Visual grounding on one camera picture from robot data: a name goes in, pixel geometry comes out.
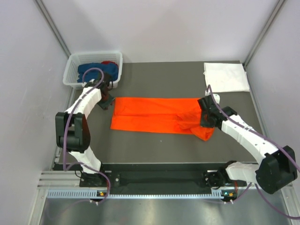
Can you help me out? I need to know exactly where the grey slotted cable duct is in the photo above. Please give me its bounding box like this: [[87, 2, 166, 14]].
[[47, 189, 237, 199]]

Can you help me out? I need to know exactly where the red t-shirt in basket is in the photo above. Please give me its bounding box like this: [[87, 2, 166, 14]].
[[101, 61, 119, 68]]

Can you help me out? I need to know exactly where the orange t-shirt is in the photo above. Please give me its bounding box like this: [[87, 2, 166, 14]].
[[110, 97, 214, 141]]

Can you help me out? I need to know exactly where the blue t-shirt in basket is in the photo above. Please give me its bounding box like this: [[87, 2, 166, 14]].
[[77, 63, 119, 83]]

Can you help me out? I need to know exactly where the white plastic basket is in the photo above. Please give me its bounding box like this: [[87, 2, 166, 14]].
[[63, 51, 123, 89]]

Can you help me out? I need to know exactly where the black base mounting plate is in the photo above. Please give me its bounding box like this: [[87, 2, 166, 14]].
[[78, 170, 249, 195]]

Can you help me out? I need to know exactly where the white folded t-shirt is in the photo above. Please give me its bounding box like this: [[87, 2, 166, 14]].
[[203, 62, 250, 93]]

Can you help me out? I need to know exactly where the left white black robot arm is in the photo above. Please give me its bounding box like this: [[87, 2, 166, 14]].
[[55, 67, 115, 186]]

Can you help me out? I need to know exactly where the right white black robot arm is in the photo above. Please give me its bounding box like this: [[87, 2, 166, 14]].
[[198, 94, 298, 194]]

